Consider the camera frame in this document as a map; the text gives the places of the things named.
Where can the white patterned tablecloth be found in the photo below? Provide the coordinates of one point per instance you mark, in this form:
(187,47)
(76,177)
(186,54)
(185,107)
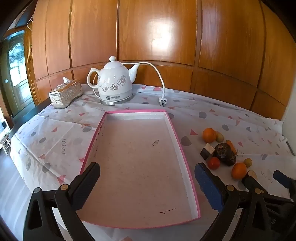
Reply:
(57,129)

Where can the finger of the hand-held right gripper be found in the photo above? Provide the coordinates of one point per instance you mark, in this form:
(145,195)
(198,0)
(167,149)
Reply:
(283,178)
(251,182)

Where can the small orange carrot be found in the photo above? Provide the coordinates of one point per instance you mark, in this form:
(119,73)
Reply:
(232,147)

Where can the wooden glass door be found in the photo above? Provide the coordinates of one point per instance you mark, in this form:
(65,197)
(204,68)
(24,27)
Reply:
(18,69)

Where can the red tomato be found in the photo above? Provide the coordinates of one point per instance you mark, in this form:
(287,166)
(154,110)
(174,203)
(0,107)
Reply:
(213,163)

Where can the yellowish small round fruit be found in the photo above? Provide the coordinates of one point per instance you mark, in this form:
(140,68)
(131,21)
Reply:
(219,136)

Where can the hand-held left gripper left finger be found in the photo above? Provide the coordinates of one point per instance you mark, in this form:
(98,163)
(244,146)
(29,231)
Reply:
(89,176)

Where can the small wooden stool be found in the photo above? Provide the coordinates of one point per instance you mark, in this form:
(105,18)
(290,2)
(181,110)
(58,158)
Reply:
(5,141)

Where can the pink shallow cardboard box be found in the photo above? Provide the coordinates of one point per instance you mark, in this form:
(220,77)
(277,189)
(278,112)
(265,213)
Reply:
(138,162)

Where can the silver kettle base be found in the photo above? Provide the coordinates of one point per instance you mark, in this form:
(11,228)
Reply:
(126,99)

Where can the silver embossed tissue box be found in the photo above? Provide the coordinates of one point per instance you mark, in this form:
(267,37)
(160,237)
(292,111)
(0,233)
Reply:
(67,95)

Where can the small orange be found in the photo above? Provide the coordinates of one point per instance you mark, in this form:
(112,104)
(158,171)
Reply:
(239,170)

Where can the dark brown wrinkled root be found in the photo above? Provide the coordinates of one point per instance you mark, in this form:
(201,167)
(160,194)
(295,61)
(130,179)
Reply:
(224,154)

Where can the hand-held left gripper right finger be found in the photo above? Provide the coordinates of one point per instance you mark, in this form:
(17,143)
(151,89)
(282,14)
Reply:
(208,185)

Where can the white floral ceramic kettle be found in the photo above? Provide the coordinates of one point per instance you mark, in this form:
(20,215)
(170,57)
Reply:
(113,78)

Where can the tan cut yam stump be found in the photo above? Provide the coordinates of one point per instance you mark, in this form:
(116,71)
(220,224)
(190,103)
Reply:
(252,174)

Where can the tan small round fruit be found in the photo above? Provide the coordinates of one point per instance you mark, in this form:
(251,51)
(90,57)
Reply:
(248,161)

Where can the large orange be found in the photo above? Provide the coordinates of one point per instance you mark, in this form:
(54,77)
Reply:
(209,135)

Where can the dark brown yam chunk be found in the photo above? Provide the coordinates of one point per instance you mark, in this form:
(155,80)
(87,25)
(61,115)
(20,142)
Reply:
(208,151)

